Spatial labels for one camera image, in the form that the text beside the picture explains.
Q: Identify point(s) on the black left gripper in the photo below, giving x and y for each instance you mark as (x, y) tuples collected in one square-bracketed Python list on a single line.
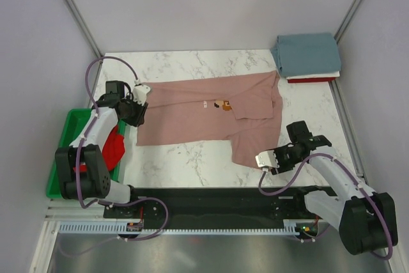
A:
[(139, 118)]

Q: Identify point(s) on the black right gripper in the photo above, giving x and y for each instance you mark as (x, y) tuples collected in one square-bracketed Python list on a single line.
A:
[(282, 168)]

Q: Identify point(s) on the pink printed t-shirt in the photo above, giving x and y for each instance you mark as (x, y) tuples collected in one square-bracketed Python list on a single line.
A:
[(245, 110)]

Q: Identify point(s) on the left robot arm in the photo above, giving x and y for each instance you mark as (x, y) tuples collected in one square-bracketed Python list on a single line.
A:
[(81, 168)]

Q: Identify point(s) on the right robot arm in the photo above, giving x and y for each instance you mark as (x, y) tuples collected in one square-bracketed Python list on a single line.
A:
[(364, 218)]

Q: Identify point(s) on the red crumpled t-shirt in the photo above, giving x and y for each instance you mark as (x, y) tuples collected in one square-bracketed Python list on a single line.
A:
[(114, 149)]

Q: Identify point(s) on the folded red t-shirt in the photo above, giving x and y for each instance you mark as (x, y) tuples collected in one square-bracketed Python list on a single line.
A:
[(310, 80)]

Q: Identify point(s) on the folded blue t-shirt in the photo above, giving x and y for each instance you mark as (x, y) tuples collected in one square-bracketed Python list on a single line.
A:
[(306, 54)]

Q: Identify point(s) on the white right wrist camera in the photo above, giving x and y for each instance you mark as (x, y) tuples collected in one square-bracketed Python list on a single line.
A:
[(267, 160)]

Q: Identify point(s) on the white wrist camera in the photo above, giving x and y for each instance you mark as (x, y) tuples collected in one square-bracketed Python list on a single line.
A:
[(267, 160), (140, 93)]

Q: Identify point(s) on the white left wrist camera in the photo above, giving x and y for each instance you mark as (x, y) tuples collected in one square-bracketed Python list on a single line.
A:
[(140, 93)]

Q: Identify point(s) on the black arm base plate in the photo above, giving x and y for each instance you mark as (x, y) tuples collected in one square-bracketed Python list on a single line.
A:
[(244, 201)]

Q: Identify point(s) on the white slotted cable duct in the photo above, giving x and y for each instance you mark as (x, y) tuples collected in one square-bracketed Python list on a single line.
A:
[(184, 227)]

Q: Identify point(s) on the aluminium front rail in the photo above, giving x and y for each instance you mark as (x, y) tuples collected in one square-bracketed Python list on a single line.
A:
[(144, 208)]

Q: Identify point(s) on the left aluminium frame post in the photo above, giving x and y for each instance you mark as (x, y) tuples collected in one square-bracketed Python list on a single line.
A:
[(83, 27)]

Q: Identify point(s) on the aluminium frame post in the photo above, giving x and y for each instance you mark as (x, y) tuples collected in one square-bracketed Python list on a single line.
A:
[(83, 27), (347, 20)]

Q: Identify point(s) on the right aluminium frame post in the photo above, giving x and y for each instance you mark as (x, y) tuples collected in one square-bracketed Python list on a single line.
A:
[(347, 20)]

